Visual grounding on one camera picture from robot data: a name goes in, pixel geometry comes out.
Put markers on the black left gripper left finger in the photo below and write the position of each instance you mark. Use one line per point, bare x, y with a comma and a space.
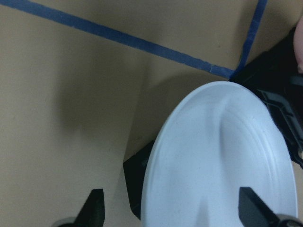
92, 213

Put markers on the black plate rack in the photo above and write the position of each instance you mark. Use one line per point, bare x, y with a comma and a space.
272, 77

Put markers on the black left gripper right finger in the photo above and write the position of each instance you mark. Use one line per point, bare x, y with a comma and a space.
253, 212

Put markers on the blue plate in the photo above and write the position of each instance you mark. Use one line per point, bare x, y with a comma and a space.
219, 138

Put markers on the pink plate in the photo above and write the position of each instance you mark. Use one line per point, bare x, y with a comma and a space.
298, 45

